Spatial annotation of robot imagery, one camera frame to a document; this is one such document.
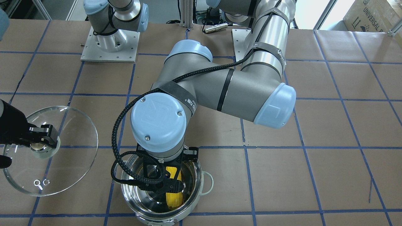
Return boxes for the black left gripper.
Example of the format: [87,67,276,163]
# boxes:
[136,146,199,194]

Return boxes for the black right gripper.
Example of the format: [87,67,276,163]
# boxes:
[0,100,60,169]

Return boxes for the yellow corn cob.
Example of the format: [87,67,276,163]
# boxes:
[166,166,183,211]

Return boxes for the glass pot lid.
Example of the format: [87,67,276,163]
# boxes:
[3,106,99,196]

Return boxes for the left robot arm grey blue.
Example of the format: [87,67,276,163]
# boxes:
[126,0,296,193]

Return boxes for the pale green cooking pot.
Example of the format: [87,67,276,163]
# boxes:
[111,160,214,226]

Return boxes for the silver metal cylinder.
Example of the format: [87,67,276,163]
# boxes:
[203,23,228,34]

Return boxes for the cardboard box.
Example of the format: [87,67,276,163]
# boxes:
[343,0,402,32]

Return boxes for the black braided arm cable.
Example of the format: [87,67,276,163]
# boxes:
[111,0,283,191]

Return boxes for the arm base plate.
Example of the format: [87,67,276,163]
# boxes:
[81,28,141,63]
[232,29,251,62]

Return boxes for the aluminium frame post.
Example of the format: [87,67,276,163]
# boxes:
[178,0,196,30]

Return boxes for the black cables bundle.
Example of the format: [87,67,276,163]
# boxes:
[166,0,226,25]

